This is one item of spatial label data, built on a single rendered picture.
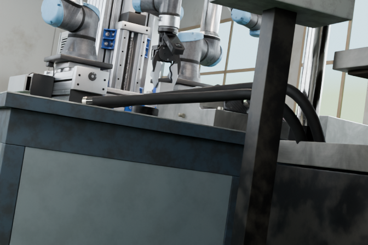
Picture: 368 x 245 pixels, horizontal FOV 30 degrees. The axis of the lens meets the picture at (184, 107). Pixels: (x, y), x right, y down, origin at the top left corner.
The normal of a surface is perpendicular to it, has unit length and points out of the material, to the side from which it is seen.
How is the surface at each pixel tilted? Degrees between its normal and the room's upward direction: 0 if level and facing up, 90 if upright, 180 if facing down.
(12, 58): 90
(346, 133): 90
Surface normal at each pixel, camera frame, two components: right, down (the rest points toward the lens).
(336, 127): 0.65, 0.04
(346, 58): -0.91, -0.16
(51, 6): -0.62, -0.04
